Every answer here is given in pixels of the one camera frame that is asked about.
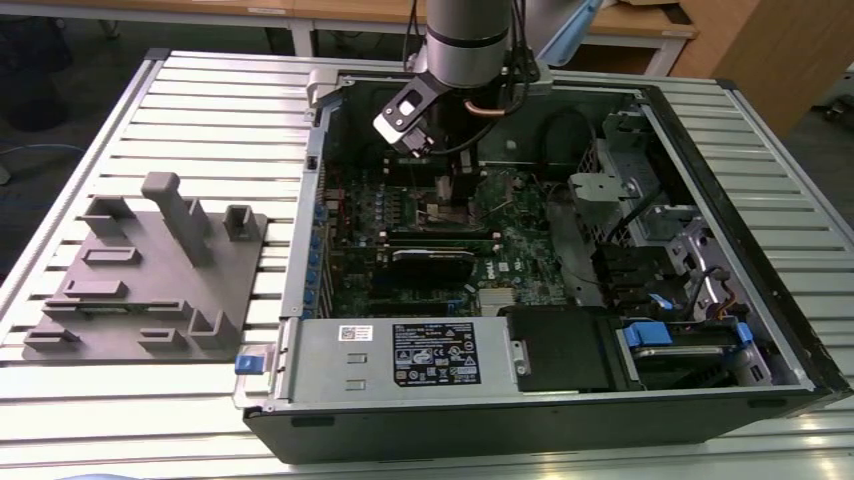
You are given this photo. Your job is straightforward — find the metal socket cover frame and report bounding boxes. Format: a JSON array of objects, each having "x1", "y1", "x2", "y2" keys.
[{"x1": 470, "y1": 168, "x2": 516, "y2": 209}]

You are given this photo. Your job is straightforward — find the CPU socket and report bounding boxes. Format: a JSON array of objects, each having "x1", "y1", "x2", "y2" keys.
[{"x1": 414, "y1": 187, "x2": 486, "y2": 232}]

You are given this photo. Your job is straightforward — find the black expansion slot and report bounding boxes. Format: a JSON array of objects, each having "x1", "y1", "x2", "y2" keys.
[{"x1": 368, "y1": 298, "x2": 450, "y2": 316}]

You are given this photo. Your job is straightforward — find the black plastic drive cover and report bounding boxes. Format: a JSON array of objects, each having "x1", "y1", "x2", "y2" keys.
[{"x1": 499, "y1": 305, "x2": 626, "y2": 394}]

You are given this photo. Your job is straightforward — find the silver metal drive cage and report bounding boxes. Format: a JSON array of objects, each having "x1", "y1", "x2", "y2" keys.
[{"x1": 566, "y1": 112, "x2": 699, "y2": 241}]

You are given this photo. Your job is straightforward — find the black graphics card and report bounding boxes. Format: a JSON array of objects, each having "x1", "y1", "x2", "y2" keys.
[{"x1": 390, "y1": 248, "x2": 479, "y2": 290}]

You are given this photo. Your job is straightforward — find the green motherboard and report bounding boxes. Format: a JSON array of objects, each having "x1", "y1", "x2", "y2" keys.
[{"x1": 318, "y1": 162, "x2": 589, "y2": 320}]

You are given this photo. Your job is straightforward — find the wooden desk white legs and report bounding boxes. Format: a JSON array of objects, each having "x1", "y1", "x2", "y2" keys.
[
  {"x1": 0, "y1": 0, "x2": 315, "y2": 57},
  {"x1": 292, "y1": 0, "x2": 701, "y2": 77}
]

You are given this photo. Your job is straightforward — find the hard disk in blue carrier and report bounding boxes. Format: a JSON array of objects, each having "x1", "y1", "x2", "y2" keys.
[{"x1": 617, "y1": 319, "x2": 759, "y2": 391}]

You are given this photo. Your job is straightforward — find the wooden cabinet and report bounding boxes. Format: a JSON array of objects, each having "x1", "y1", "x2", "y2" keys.
[{"x1": 670, "y1": 0, "x2": 854, "y2": 139}]

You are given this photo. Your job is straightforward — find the grey power supply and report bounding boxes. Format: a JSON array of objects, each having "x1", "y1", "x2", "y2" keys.
[{"x1": 266, "y1": 315, "x2": 523, "y2": 407}]

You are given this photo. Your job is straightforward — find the grey parts rack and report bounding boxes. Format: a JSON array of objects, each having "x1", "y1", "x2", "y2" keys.
[{"x1": 20, "y1": 171, "x2": 270, "y2": 362}]

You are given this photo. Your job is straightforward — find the black grey PC case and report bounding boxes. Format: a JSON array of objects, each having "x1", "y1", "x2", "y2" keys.
[{"x1": 231, "y1": 67, "x2": 854, "y2": 465}]

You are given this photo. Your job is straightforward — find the black office chair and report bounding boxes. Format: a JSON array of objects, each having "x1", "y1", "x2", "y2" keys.
[{"x1": 0, "y1": 14, "x2": 73, "y2": 134}]

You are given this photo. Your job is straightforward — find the copper cable fitting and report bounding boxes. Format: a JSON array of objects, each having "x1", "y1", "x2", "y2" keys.
[{"x1": 463, "y1": 97, "x2": 508, "y2": 121}]

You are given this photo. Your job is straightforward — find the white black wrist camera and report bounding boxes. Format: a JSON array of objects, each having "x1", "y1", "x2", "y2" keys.
[{"x1": 371, "y1": 74, "x2": 446, "y2": 161}]

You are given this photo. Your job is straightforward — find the thick black looped cable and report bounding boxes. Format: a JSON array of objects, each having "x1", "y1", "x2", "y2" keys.
[{"x1": 540, "y1": 107, "x2": 601, "y2": 169}]

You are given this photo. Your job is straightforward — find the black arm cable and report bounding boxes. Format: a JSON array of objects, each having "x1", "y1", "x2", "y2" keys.
[
  {"x1": 499, "y1": 0, "x2": 539, "y2": 119},
  {"x1": 404, "y1": 0, "x2": 428, "y2": 69}
]

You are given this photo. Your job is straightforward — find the grey flat ribbon cable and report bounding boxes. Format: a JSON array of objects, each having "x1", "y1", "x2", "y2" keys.
[{"x1": 545, "y1": 197, "x2": 606, "y2": 307}]

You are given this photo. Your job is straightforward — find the black power cable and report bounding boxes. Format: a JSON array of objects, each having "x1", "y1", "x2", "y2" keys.
[{"x1": 607, "y1": 185, "x2": 663, "y2": 247}]

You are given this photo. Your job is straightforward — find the black plastic bracket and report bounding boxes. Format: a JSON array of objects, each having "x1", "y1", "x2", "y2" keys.
[{"x1": 590, "y1": 243, "x2": 677, "y2": 307}]

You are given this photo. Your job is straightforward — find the coloured power wire bundle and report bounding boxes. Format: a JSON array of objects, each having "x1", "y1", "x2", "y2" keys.
[{"x1": 703, "y1": 292, "x2": 743, "y2": 324}]

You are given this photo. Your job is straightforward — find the blue floor cable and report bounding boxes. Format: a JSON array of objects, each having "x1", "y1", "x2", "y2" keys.
[{"x1": 0, "y1": 142, "x2": 85, "y2": 159}]

